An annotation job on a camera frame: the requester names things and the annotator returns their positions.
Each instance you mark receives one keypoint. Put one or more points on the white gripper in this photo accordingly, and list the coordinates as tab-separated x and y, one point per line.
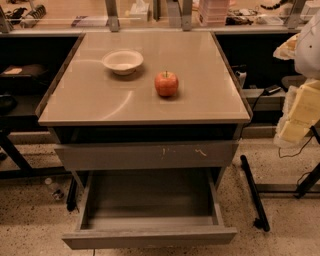
309	53

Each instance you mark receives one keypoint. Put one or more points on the grey drawer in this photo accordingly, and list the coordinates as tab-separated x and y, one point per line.
146	155
149	209

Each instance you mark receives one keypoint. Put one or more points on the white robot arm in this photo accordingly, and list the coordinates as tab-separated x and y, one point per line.
307	59

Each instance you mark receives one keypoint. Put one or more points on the grey top drawer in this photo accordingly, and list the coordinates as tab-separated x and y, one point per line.
146	155

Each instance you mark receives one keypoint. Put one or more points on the grey drawer cabinet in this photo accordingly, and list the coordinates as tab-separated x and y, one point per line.
91	104

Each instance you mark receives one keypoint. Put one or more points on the black phone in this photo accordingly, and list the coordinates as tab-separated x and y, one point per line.
271	90

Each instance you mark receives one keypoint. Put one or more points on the black floor bar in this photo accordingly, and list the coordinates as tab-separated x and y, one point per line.
261	221

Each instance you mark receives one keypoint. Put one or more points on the pink stacked trays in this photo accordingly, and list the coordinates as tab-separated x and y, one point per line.
213	12

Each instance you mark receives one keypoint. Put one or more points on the red apple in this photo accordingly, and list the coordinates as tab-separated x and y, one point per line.
166	83

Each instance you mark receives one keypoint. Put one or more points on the white bowl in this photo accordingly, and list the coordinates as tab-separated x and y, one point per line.
123	61

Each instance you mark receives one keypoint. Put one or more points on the tissue box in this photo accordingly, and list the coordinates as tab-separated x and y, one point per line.
140	10

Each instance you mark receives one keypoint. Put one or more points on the small clear bottle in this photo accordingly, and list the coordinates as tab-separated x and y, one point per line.
55	189

